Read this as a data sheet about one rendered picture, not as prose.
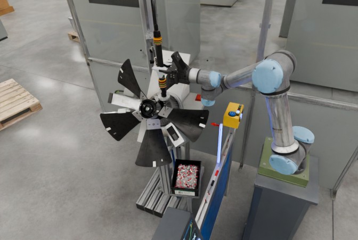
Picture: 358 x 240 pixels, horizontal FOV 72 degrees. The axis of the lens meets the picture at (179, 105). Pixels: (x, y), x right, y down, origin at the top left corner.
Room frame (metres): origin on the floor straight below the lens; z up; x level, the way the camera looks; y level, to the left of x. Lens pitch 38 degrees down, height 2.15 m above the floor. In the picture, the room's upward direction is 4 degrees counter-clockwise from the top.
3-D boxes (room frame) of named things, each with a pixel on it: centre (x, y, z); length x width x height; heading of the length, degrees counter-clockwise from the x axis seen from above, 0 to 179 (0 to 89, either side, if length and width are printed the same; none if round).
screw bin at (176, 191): (0.93, -0.02, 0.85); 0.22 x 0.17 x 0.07; 170
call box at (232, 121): (1.27, -0.37, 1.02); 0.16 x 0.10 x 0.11; 154
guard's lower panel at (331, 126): (1.81, -0.24, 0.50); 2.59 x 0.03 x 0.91; 64
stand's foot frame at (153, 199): (1.40, 0.12, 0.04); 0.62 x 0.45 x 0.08; 154
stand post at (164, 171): (1.32, 0.16, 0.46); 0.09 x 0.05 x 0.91; 64
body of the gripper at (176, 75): (1.12, -0.02, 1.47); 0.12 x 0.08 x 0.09; 64
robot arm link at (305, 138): (0.81, -0.57, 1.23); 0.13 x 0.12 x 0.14; 136
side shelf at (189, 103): (1.71, -0.05, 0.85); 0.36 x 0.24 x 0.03; 64
